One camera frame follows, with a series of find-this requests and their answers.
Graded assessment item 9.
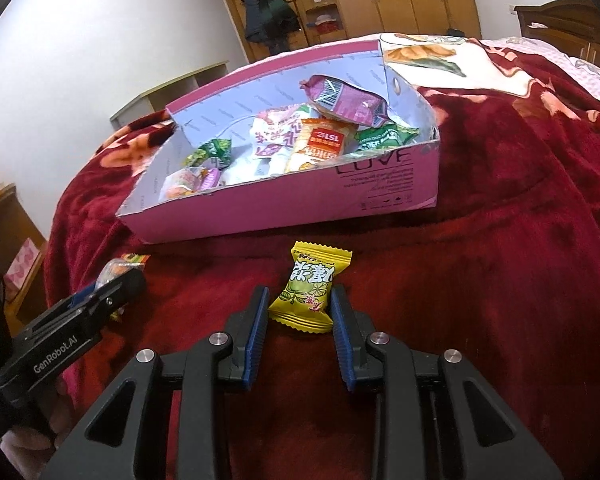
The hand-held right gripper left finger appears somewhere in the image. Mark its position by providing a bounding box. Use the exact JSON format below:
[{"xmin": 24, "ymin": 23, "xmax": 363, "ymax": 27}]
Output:
[{"xmin": 40, "ymin": 286, "xmax": 271, "ymax": 480}]

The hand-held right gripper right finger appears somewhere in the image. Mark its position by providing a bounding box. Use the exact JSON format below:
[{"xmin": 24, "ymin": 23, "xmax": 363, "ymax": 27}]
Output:
[{"xmin": 328, "ymin": 285, "xmax": 563, "ymax": 480}]

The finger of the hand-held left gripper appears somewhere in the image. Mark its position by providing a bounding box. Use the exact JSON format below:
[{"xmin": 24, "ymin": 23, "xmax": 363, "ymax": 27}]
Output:
[
  {"xmin": 92, "ymin": 271, "xmax": 147, "ymax": 318},
  {"xmin": 70, "ymin": 284, "xmax": 105, "ymax": 309}
]

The clear packet with striped edges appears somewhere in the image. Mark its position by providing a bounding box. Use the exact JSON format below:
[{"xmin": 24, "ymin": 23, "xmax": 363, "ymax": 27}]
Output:
[{"xmin": 94, "ymin": 253, "xmax": 152, "ymax": 321}]

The yellow candy packet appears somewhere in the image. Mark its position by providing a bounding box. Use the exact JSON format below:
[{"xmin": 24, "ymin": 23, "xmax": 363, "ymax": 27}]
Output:
[{"xmin": 269, "ymin": 241, "xmax": 354, "ymax": 334}]

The small clear candy packet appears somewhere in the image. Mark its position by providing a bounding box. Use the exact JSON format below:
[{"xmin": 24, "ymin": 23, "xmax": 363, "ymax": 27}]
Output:
[{"xmin": 161, "ymin": 167, "xmax": 206, "ymax": 202}]

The pink cardboard box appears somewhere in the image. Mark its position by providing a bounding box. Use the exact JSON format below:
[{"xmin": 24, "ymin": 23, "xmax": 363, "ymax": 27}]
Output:
[{"xmin": 116, "ymin": 33, "xmax": 441, "ymax": 245}]

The large green pea packet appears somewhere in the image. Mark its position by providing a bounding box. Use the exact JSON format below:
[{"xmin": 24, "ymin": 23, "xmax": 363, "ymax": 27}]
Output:
[{"xmin": 182, "ymin": 139, "xmax": 232, "ymax": 171}]

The orange snack packet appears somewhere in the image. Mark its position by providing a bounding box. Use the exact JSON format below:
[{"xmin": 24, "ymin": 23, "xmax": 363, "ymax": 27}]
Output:
[{"xmin": 285, "ymin": 118, "xmax": 359, "ymax": 176}]

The small green pea packet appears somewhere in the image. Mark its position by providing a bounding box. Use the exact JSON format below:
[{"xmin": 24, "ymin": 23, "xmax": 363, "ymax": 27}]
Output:
[{"xmin": 352, "ymin": 124, "xmax": 421, "ymax": 155}]

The white pink spouted pouch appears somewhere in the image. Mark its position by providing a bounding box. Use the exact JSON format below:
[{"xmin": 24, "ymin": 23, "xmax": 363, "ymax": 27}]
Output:
[{"xmin": 251, "ymin": 104, "xmax": 308, "ymax": 181}]

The person's left hand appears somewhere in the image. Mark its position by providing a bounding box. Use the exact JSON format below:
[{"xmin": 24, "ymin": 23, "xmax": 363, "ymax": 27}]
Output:
[{"xmin": 0, "ymin": 395, "xmax": 78, "ymax": 480}]

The wooden nightstand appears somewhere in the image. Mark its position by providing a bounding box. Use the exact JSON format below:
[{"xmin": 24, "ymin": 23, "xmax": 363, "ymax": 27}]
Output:
[{"xmin": 0, "ymin": 183, "xmax": 48, "ymax": 336}]

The red floral blanket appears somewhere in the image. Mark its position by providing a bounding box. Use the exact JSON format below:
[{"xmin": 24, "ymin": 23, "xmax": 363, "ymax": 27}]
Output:
[{"xmin": 42, "ymin": 32, "xmax": 600, "ymax": 480}]

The white low shelf unit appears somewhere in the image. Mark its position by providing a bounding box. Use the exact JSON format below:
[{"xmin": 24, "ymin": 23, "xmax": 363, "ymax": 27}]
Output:
[{"xmin": 110, "ymin": 60, "xmax": 229, "ymax": 131}]

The dark green hanging jacket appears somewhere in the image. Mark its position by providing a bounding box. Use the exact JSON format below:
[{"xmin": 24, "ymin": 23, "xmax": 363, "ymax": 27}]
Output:
[{"xmin": 257, "ymin": 0, "xmax": 301, "ymax": 53}]

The dark wooden headboard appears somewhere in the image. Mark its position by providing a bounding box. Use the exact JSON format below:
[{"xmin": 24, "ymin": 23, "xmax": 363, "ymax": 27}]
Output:
[{"xmin": 514, "ymin": 0, "xmax": 600, "ymax": 68}]

